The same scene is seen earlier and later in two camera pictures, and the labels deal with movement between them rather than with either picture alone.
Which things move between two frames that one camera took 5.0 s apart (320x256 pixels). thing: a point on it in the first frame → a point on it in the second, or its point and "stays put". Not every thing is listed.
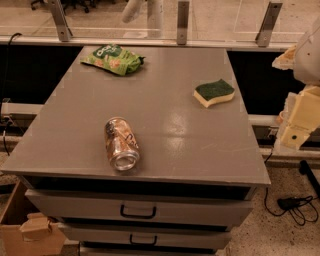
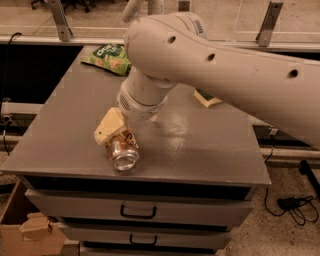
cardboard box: x=25 y=231 stays put
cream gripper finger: x=300 y=119 → x=135 y=106
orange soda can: x=122 y=144 stays put
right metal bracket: x=268 y=24 stays put
